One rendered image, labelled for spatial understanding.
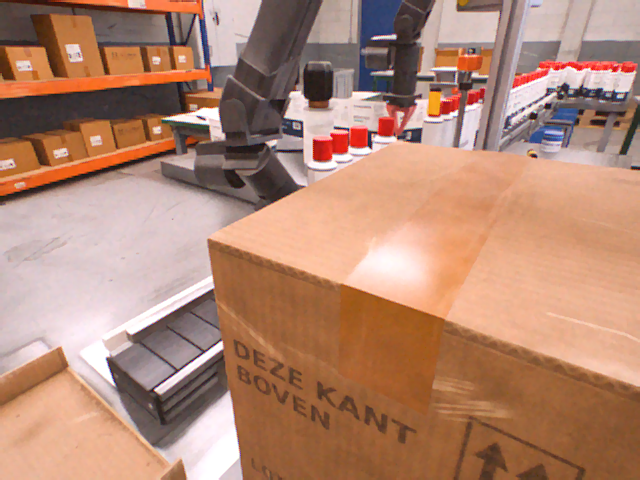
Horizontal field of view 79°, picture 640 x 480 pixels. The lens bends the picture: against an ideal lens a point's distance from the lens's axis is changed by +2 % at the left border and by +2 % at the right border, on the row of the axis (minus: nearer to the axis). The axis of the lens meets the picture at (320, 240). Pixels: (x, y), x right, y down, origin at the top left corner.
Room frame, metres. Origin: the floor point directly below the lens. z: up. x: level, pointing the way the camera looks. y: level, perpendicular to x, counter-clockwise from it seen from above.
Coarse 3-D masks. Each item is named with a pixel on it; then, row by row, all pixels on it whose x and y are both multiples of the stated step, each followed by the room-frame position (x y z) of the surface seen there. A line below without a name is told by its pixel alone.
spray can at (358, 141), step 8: (352, 128) 0.71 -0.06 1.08; (360, 128) 0.71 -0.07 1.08; (368, 128) 0.72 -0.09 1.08; (352, 136) 0.71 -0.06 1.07; (360, 136) 0.70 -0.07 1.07; (352, 144) 0.71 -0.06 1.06; (360, 144) 0.70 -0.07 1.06; (352, 152) 0.70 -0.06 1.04; (360, 152) 0.70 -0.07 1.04; (368, 152) 0.70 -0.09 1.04
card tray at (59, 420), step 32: (0, 384) 0.33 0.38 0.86; (32, 384) 0.35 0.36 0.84; (64, 384) 0.35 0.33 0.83; (0, 416) 0.31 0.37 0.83; (32, 416) 0.30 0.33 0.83; (64, 416) 0.30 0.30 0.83; (96, 416) 0.30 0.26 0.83; (0, 448) 0.27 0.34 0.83; (32, 448) 0.27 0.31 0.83; (64, 448) 0.26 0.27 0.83; (96, 448) 0.26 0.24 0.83; (128, 448) 0.26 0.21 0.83
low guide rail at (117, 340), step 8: (208, 280) 0.47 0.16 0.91; (192, 288) 0.45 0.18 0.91; (200, 288) 0.45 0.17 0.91; (176, 296) 0.43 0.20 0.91; (184, 296) 0.43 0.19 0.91; (160, 304) 0.41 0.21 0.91; (168, 304) 0.41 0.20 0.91; (144, 312) 0.39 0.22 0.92; (152, 312) 0.39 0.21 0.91; (136, 320) 0.38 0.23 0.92; (120, 328) 0.36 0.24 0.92; (104, 336) 0.35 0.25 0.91; (112, 336) 0.35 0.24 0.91; (120, 336) 0.35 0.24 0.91; (104, 344) 0.35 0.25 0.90; (112, 344) 0.35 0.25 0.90; (120, 344) 0.35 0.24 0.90
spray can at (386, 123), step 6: (384, 120) 0.80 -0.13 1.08; (390, 120) 0.80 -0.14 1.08; (378, 126) 0.81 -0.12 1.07; (384, 126) 0.80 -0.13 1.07; (390, 126) 0.80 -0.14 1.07; (378, 132) 0.81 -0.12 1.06; (384, 132) 0.80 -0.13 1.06; (390, 132) 0.80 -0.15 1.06; (378, 138) 0.80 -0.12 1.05; (384, 138) 0.79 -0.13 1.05; (390, 138) 0.80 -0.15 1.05; (378, 144) 0.79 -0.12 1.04; (384, 144) 0.79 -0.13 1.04
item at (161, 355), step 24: (192, 312) 0.44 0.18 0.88; (216, 312) 0.44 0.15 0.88; (168, 336) 0.39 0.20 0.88; (192, 336) 0.39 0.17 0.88; (216, 336) 0.39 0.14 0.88; (120, 360) 0.34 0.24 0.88; (144, 360) 0.34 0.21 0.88; (168, 360) 0.34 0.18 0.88; (192, 360) 0.35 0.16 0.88; (144, 384) 0.31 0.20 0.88
